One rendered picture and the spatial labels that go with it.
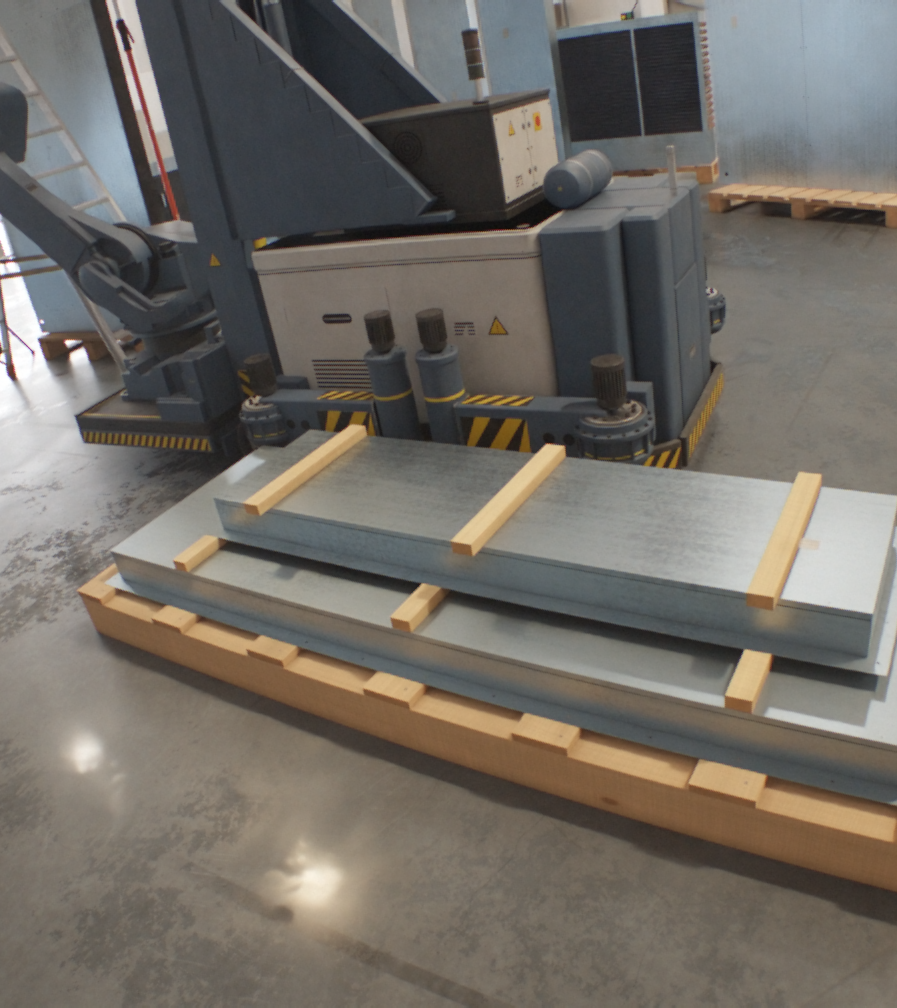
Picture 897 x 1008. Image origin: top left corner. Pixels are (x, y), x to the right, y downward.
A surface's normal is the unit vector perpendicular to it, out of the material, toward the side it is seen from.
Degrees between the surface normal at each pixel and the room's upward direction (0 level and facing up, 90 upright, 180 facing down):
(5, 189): 90
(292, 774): 0
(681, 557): 0
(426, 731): 90
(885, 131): 90
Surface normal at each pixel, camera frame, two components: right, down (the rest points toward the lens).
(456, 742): -0.52, 0.48
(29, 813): -0.17, -0.87
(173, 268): -0.16, 0.49
